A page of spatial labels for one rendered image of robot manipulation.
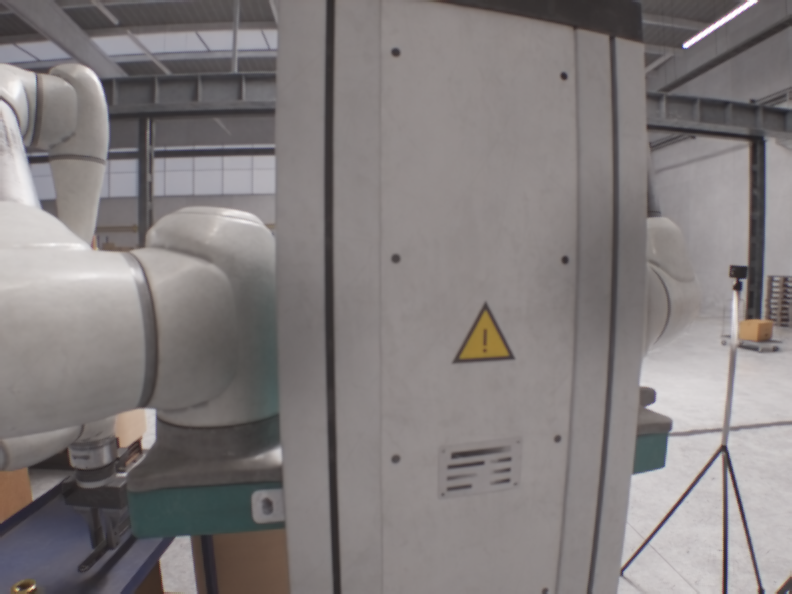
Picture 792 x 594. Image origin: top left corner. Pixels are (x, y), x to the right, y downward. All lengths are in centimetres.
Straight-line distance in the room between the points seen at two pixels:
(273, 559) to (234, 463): 115
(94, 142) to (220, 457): 67
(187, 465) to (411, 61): 42
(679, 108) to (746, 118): 190
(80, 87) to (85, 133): 8
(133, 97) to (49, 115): 993
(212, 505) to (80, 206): 64
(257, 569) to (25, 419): 130
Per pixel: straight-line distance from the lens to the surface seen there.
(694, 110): 1229
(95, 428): 99
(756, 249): 1391
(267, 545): 159
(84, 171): 97
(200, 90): 1023
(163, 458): 51
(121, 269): 44
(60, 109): 97
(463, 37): 42
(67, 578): 121
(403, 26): 40
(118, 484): 105
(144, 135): 1113
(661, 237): 78
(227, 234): 46
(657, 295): 68
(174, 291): 43
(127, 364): 42
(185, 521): 52
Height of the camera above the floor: 152
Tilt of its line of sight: 4 degrees down
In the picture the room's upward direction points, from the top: straight up
